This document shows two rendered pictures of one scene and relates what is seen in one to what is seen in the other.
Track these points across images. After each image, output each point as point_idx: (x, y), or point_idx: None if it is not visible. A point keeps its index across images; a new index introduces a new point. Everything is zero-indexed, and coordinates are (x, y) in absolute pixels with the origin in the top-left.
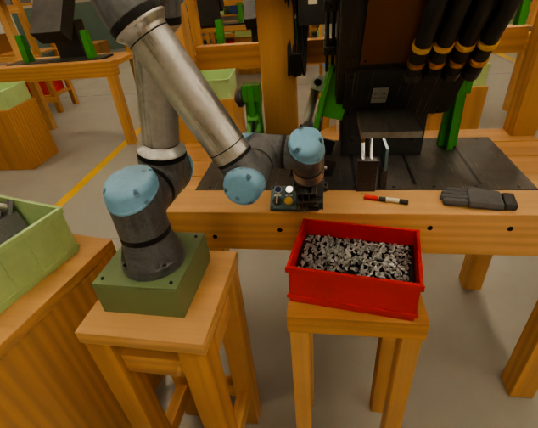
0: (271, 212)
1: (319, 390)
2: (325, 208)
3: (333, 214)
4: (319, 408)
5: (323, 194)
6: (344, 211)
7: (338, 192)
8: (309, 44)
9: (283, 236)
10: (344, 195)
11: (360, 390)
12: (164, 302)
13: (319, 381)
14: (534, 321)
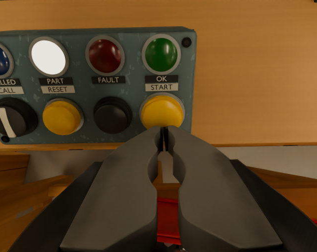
0: (19, 147)
1: (165, 156)
2: (210, 115)
3: (240, 145)
4: (166, 171)
5: (199, 27)
6: (277, 135)
7: (250, 9)
8: None
9: (92, 149)
10: (272, 30)
11: None
12: None
13: (165, 148)
14: None
